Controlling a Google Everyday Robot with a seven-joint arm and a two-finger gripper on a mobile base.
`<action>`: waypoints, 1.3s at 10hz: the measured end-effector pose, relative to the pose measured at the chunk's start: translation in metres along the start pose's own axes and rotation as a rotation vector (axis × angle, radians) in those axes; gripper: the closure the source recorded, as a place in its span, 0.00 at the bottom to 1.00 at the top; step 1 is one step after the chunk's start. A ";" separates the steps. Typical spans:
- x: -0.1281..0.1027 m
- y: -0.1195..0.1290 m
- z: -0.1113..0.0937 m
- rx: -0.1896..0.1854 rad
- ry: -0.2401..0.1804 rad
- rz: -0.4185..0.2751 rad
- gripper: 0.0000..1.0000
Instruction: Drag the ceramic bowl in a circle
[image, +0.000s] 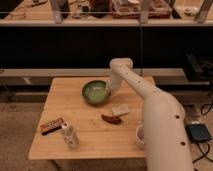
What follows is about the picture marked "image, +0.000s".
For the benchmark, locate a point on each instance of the black foot pedal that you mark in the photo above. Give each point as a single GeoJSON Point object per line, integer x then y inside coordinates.
{"type": "Point", "coordinates": [198, 133]}

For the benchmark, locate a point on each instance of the white cup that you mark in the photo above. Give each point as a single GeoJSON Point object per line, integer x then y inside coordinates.
{"type": "Point", "coordinates": [139, 137]}

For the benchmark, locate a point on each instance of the white sponge block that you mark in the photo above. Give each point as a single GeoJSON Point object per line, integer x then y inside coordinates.
{"type": "Point", "coordinates": [120, 110]}

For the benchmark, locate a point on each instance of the brown chocolate bar box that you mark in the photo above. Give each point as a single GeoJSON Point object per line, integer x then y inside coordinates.
{"type": "Point", "coordinates": [51, 126]}

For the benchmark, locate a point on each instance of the green ceramic bowl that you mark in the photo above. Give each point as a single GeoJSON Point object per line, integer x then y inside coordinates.
{"type": "Point", "coordinates": [94, 92]}

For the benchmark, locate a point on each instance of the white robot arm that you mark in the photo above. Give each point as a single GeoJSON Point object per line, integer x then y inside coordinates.
{"type": "Point", "coordinates": [166, 142]}

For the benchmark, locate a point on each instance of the brown dried pepper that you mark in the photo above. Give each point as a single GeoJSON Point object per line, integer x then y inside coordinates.
{"type": "Point", "coordinates": [112, 119]}

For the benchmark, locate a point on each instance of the wooden folding table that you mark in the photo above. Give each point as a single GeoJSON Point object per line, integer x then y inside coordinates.
{"type": "Point", "coordinates": [97, 138]}

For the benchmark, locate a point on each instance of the background shelf rack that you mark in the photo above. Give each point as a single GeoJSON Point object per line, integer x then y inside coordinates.
{"type": "Point", "coordinates": [107, 12]}

